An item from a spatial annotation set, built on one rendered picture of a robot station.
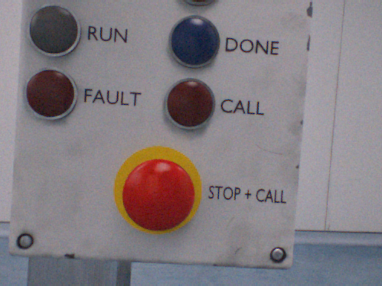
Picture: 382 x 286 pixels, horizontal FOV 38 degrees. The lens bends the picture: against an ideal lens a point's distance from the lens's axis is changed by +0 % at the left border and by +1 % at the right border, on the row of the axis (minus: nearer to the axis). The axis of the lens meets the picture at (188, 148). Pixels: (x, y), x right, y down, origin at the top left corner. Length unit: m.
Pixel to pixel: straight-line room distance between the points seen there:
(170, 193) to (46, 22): 0.12
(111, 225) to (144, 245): 0.02
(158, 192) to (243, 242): 0.07
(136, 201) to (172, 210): 0.02
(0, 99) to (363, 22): 2.86
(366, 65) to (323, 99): 0.46
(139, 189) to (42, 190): 0.06
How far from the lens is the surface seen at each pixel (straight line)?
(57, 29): 0.33
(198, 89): 0.32
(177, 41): 0.32
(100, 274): 0.40
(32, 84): 0.33
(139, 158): 0.32
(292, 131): 0.34
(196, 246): 0.34
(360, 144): 4.76
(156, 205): 0.30
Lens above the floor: 0.93
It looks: 3 degrees down
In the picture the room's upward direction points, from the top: 4 degrees clockwise
